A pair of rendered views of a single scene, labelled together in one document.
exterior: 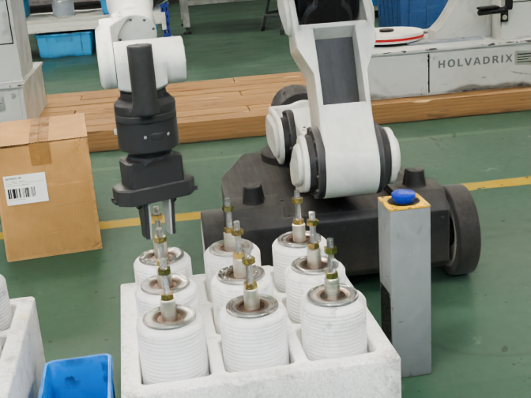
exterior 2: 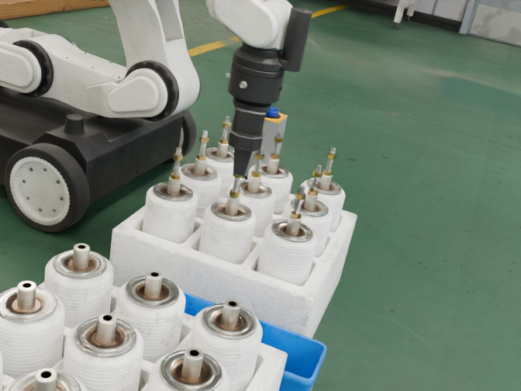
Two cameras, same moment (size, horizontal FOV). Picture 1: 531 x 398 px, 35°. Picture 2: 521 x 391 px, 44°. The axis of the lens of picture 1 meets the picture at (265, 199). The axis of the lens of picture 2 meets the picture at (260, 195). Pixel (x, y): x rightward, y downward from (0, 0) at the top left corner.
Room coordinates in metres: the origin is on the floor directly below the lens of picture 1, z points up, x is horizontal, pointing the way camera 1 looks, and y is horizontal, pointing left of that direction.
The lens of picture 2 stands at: (0.74, 1.11, 0.77)
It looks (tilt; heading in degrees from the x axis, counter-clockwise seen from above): 25 degrees down; 293
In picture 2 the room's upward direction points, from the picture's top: 12 degrees clockwise
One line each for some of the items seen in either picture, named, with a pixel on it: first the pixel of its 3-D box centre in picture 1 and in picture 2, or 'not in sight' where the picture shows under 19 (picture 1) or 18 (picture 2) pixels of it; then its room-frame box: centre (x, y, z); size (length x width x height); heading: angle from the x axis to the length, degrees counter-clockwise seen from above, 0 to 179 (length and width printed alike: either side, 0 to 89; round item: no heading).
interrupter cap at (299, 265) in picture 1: (314, 265); (271, 171); (1.22, -0.07, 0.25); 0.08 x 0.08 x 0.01
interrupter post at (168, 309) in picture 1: (168, 309); (293, 224); (1.07, 0.15, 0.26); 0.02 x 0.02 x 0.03
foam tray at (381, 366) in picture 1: (248, 366); (239, 258); (1.21, 0.05, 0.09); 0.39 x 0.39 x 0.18; 8
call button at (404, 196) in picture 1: (403, 197); (270, 112); (1.32, -0.23, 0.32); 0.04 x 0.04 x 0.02
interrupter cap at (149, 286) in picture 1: (165, 284); (231, 211); (1.19, 0.16, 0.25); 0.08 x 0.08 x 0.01
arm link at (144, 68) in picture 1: (148, 80); (272, 38); (1.18, 0.15, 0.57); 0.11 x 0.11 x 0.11; 10
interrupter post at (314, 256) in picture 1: (314, 257); (272, 165); (1.22, -0.07, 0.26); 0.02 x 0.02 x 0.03
